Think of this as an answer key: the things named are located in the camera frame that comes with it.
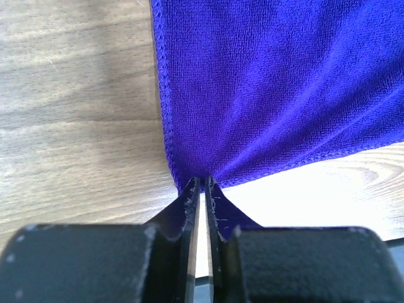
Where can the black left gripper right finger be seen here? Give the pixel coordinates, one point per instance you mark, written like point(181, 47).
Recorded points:
point(252, 263)

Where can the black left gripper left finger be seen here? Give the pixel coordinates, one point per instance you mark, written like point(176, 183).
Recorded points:
point(150, 262)

